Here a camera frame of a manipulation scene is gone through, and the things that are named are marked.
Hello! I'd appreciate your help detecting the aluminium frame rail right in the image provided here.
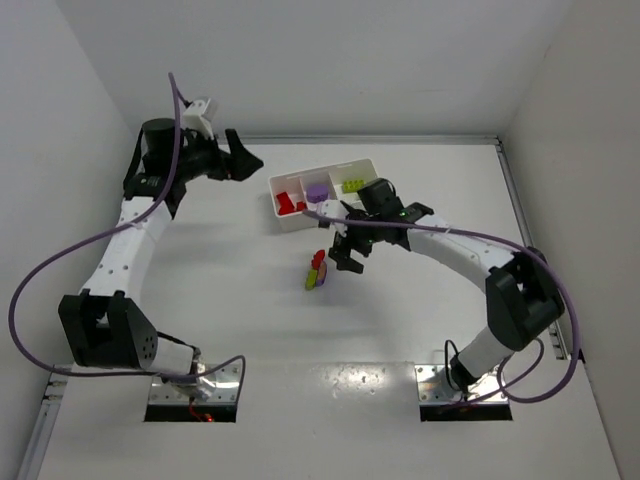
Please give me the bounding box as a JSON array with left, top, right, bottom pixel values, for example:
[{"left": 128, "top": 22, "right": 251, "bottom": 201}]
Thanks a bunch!
[{"left": 496, "top": 137, "right": 571, "bottom": 360}]

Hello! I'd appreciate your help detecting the aluminium frame rail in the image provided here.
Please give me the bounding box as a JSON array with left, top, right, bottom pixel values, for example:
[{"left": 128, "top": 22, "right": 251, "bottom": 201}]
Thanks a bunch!
[
  {"left": 17, "top": 139, "right": 156, "bottom": 480},
  {"left": 496, "top": 137, "right": 571, "bottom": 360}
]

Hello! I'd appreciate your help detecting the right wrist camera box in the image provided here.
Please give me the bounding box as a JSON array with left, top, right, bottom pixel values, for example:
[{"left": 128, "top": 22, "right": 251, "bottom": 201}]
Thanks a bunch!
[{"left": 315, "top": 200, "right": 349, "bottom": 237}]

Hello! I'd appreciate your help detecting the aluminium frame rail left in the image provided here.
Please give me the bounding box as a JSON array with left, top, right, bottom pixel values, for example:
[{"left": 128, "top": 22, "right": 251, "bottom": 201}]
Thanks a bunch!
[{"left": 17, "top": 139, "right": 156, "bottom": 480}]

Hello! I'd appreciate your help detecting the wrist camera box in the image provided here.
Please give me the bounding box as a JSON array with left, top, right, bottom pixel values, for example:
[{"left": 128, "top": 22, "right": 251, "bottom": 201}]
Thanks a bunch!
[
  {"left": 181, "top": 97, "right": 218, "bottom": 140},
  {"left": 315, "top": 200, "right": 349, "bottom": 237}
]

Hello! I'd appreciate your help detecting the red thin lego piece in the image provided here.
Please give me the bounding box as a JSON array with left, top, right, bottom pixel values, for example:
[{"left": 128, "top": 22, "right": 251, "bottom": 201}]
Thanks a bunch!
[{"left": 275, "top": 192, "right": 307, "bottom": 216}]

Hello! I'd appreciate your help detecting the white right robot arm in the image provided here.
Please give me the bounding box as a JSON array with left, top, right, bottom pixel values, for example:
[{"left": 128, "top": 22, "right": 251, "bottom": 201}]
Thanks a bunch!
[{"left": 315, "top": 178, "right": 565, "bottom": 393}]

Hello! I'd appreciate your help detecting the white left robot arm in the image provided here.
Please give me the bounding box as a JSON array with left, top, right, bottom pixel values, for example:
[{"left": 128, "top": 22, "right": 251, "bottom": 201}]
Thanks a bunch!
[{"left": 58, "top": 118, "right": 264, "bottom": 378}]

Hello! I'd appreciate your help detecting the purple rounded lego brick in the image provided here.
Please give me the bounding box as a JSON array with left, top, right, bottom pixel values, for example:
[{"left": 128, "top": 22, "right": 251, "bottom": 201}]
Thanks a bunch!
[{"left": 306, "top": 183, "right": 330, "bottom": 204}]

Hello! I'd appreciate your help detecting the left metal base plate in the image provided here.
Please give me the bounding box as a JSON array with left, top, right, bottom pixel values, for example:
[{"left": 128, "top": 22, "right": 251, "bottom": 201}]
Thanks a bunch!
[{"left": 148, "top": 360, "right": 244, "bottom": 407}]

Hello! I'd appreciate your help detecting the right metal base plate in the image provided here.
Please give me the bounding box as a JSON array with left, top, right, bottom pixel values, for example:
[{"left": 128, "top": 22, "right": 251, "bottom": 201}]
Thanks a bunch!
[{"left": 415, "top": 363, "right": 509, "bottom": 406}]

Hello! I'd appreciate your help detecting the red curved lego brick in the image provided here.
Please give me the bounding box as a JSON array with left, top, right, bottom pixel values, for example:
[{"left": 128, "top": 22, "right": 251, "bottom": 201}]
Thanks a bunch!
[{"left": 311, "top": 250, "right": 325, "bottom": 270}]

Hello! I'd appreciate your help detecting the white three-compartment container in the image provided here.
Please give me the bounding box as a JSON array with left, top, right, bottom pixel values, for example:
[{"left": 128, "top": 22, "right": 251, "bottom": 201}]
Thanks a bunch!
[{"left": 268, "top": 159, "right": 378, "bottom": 232}]

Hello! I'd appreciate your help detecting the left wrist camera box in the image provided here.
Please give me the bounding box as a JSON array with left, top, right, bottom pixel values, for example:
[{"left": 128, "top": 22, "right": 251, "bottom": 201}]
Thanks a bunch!
[{"left": 181, "top": 97, "right": 218, "bottom": 140}]

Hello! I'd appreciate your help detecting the lime green lego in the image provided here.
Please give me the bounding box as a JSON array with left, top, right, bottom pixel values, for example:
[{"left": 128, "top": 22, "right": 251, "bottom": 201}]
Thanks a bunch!
[
  {"left": 341, "top": 179, "right": 365, "bottom": 194},
  {"left": 304, "top": 269, "right": 318, "bottom": 290}
]

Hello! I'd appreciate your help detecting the metal base plate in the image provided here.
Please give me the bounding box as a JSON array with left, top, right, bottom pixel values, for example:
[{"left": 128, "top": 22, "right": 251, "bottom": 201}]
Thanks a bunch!
[
  {"left": 148, "top": 360, "right": 244, "bottom": 407},
  {"left": 415, "top": 363, "right": 509, "bottom": 406}
]

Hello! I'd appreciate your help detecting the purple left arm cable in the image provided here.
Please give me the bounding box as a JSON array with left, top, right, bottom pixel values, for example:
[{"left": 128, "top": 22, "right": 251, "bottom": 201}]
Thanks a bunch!
[{"left": 9, "top": 72, "right": 247, "bottom": 396}]

